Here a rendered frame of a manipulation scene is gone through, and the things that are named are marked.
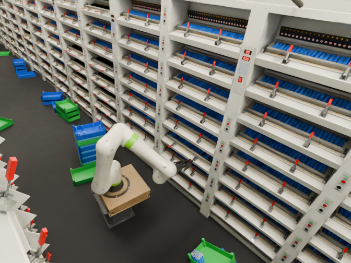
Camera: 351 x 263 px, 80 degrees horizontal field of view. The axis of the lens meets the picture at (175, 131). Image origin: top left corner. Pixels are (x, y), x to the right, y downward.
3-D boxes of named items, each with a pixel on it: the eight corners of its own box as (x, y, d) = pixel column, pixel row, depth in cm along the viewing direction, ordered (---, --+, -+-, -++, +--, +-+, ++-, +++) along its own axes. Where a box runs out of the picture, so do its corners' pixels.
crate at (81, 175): (74, 186, 218) (72, 181, 213) (71, 173, 232) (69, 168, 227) (103, 177, 232) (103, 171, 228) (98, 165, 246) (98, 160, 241)
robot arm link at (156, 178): (147, 175, 158) (154, 188, 155) (155, 169, 149) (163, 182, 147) (160, 169, 168) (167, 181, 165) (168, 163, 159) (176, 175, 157)
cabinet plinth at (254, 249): (280, 274, 166) (282, 271, 164) (121, 142, 285) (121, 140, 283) (287, 259, 177) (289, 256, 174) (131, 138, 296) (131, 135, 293)
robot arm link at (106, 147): (86, 193, 152) (91, 141, 120) (99, 177, 165) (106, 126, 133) (102, 201, 152) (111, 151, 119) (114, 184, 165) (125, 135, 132)
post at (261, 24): (207, 218, 202) (270, 4, 104) (199, 211, 207) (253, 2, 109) (218, 206, 214) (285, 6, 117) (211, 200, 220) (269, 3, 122)
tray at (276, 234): (281, 247, 153) (285, 242, 143) (214, 196, 186) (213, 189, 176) (294, 225, 161) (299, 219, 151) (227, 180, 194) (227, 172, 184)
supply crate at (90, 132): (77, 141, 217) (75, 134, 213) (73, 130, 231) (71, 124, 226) (106, 134, 231) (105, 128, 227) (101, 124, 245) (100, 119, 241)
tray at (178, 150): (209, 175, 180) (209, 169, 173) (162, 141, 213) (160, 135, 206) (223, 159, 188) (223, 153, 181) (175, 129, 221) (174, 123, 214)
